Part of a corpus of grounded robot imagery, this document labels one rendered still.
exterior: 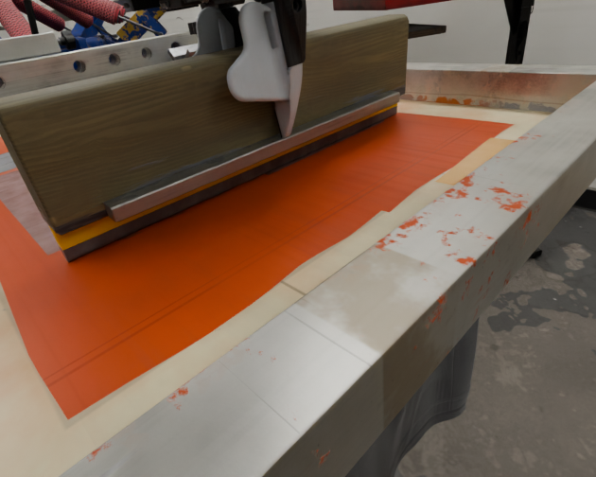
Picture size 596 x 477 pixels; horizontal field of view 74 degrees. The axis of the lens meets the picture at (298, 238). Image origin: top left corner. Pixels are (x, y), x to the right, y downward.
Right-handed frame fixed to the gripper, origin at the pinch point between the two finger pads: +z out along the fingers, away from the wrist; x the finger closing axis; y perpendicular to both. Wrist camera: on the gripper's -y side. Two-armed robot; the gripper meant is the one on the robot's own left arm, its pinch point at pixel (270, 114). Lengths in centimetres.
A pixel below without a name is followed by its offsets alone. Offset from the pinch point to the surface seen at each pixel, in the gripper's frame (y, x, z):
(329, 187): 0.8, 6.6, 4.7
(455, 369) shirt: -14.2, 11.4, 37.1
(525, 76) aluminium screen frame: -23.7, 11.2, 2.3
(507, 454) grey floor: -47, 14, 102
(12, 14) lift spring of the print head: -6, -90, -11
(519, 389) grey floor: -69, 9, 103
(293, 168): -0.5, 1.3, 4.8
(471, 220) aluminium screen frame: 5.9, 19.7, 0.8
